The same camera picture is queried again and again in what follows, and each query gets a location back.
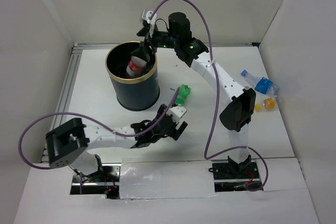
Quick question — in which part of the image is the blue-label clear bottle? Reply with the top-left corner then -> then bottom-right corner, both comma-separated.
241,70 -> 279,97

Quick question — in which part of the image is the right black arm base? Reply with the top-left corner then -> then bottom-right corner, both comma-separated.
208,161 -> 262,193

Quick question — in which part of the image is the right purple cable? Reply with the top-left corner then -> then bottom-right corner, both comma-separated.
149,0 -> 268,192

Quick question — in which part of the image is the small orange yellow-capped bottle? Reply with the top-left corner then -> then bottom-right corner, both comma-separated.
255,98 -> 278,112

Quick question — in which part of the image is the red-label clear water bottle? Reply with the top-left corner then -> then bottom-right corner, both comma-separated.
125,56 -> 147,79

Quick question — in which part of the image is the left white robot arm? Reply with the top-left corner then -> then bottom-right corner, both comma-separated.
46,104 -> 187,182

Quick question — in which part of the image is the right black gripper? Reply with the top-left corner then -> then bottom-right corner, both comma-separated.
131,23 -> 180,61

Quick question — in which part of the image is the green plastic bottle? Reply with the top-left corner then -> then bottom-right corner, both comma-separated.
175,84 -> 191,105

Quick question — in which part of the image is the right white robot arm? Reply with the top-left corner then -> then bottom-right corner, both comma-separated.
133,10 -> 256,178

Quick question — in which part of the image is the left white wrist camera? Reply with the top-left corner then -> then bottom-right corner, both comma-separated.
166,105 -> 187,124

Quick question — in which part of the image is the dark cylindrical bin gold rim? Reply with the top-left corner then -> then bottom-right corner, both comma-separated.
105,41 -> 160,111

